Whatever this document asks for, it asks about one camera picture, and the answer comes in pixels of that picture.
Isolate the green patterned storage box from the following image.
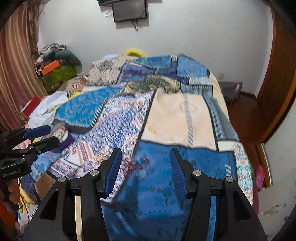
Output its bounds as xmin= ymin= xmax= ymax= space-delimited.
xmin=41 ymin=64 xmax=77 ymax=92

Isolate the dark bag on floor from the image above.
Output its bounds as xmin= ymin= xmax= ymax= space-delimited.
xmin=219 ymin=81 xmax=243 ymax=104

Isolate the striped pillow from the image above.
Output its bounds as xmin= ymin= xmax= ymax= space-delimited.
xmin=59 ymin=76 xmax=88 ymax=98

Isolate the small dark wall monitor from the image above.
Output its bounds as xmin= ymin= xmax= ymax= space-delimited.
xmin=112 ymin=0 xmax=147 ymax=23

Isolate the red white box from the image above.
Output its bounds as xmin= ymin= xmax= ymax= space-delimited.
xmin=20 ymin=96 xmax=41 ymax=118

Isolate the pile of clothes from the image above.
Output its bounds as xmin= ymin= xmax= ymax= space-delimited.
xmin=34 ymin=43 xmax=82 ymax=73

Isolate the yellow round object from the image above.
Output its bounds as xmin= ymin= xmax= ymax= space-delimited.
xmin=124 ymin=48 xmax=147 ymax=58

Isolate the orange box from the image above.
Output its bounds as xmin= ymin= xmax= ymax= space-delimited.
xmin=42 ymin=60 xmax=60 ymax=76

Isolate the red striped curtain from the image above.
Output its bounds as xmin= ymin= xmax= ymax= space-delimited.
xmin=1 ymin=1 xmax=47 ymax=132

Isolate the wooden door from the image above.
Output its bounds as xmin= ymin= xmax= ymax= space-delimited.
xmin=256 ymin=10 xmax=295 ymax=144

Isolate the patchwork patterned bedspread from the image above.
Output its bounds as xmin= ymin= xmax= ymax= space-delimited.
xmin=18 ymin=55 xmax=253 ymax=240

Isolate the black wall television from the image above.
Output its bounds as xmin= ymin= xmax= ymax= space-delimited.
xmin=97 ymin=0 xmax=121 ymax=6

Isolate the white cloth on bed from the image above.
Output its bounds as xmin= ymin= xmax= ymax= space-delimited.
xmin=27 ymin=91 xmax=68 ymax=128

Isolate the purple heart jewelry box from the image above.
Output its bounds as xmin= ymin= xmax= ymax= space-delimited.
xmin=49 ymin=126 xmax=74 ymax=153

